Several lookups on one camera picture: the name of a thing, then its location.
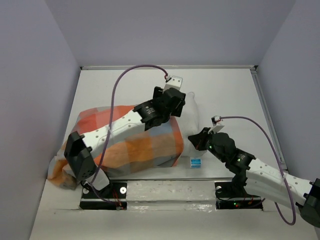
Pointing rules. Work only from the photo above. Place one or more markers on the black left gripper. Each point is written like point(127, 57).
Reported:
point(177, 111)

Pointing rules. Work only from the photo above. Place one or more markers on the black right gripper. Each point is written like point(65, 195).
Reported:
point(198, 140)

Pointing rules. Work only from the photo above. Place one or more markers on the white pillow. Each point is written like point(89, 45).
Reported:
point(188, 124)

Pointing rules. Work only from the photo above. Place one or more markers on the multicolour checked pillowcase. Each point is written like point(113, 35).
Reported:
point(158, 147)

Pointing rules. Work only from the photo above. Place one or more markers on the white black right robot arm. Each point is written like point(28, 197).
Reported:
point(260, 179)

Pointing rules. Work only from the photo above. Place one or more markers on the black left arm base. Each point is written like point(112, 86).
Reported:
point(110, 198)

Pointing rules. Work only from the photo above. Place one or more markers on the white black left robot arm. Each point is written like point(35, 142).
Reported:
point(81, 149)

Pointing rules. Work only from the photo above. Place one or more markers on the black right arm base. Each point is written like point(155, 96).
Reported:
point(231, 195)

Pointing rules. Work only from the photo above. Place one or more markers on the blue white pillow label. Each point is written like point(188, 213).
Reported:
point(195, 163)

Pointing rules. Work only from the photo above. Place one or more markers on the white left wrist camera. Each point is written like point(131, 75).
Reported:
point(173, 82)

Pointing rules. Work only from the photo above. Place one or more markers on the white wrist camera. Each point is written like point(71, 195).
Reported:
point(217, 124)
point(173, 82)

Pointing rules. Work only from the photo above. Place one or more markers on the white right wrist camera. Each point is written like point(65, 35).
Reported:
point(217, 124)

